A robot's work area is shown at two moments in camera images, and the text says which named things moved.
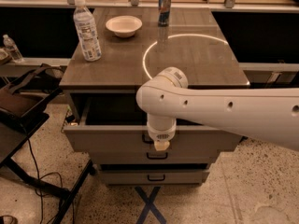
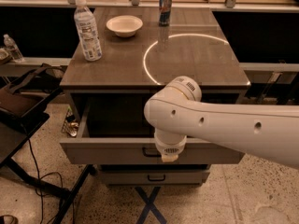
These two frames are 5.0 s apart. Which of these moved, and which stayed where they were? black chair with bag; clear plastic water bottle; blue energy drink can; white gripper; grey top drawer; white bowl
Moved: grey top drawer; white gripper
Stayed: blue energy drink can; black chair with bag; white bowl; clear plastic water bottle
